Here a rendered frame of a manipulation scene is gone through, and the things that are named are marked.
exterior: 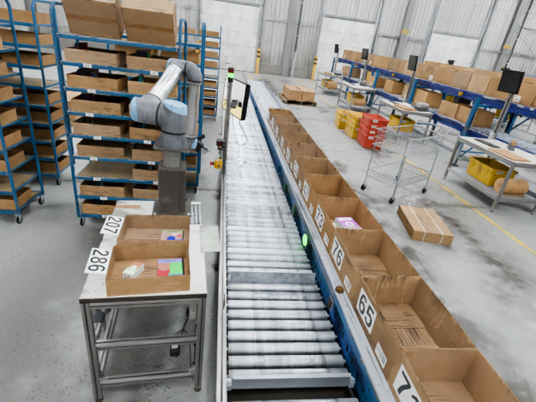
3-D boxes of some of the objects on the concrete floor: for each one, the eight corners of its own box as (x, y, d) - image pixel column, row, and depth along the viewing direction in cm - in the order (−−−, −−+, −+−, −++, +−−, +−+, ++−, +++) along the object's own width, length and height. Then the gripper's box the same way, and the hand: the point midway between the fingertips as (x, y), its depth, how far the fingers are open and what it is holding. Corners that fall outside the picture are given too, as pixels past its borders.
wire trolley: (390, 205, 481) (412, 133, 436) (359, 189, 519) (376, 122, 474) (428, 192, 544) (451, 128, 499) (398, 179, 582) (417, 119, 537)
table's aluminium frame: (124, 283, 276) (117, 203, 245) (197, 280, 290) (200, 205, 259) (94, 403, 189) (78, 304, 158) (201, 391, 203) (206, 297, 172)
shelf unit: (77, 171, 453) (55, 1, 368) (61, 187, 410) (31, -2, 324) (-4, 165, 440) (-46, -13, 355) (-30, 179, 397) (-85, -18, 311)
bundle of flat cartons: (396, 212, 461) (399, 203, 456) (431, 218, 460) (434, 209, 454) (410, 239, 399) (414, 230, 393) (451, 246, 398) (455, 236, 392)
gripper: (187, 143, 301) (207, 155, 308) (186, 145, 293) (207, 159, 300) (192, 135, 298) (213, 148, 306) (191, 137, 290) (212, 151, 298)
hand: (210, 150), depth 302 cm, fingers closed
